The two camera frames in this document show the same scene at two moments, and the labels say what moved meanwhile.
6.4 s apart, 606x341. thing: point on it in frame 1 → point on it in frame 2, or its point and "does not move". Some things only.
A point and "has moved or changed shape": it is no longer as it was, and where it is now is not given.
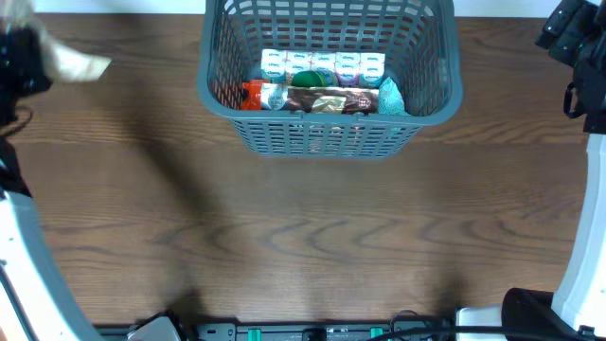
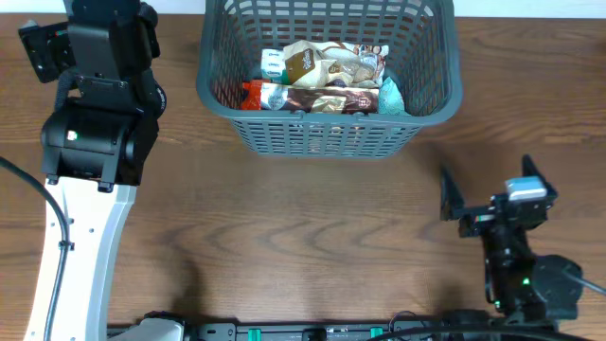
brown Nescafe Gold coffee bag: [341, 100] does not move
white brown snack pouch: [70, 66] has moved or changed shape
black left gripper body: [22, 66] → [36, 52]
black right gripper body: [561, 28] → [480, 211]
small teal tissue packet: [390, 99] does not move
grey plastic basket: [413, 41] does not move
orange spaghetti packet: [251, 98] does not move
